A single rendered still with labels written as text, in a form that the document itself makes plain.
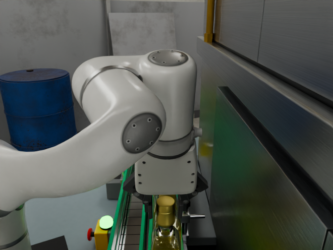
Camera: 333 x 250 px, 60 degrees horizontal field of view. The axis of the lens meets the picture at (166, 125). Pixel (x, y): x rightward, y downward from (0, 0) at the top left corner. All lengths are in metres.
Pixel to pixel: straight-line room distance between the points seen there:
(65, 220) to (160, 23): 2.85
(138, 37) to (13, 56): 1.33
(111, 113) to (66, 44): 3.19
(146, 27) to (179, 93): 3.23
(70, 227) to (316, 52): 1.01
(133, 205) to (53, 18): 2.69
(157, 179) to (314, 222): 0.25
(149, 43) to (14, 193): 3.29
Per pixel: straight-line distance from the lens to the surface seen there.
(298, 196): 0.31
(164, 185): 0.47
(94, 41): 3.52
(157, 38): 3.61
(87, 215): 1.20
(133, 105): 0.27
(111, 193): 1.24
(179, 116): 0.37
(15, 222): 0.79
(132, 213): 0.97
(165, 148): 0.39
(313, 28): 0.35
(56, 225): 1.19
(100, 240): 1.02
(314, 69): 0.34
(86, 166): 0.28
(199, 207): 0.99
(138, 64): 0.36
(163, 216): 0.54
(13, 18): 3.39
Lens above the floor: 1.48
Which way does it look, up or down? 21 degrees down
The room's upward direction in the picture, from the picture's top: straight up
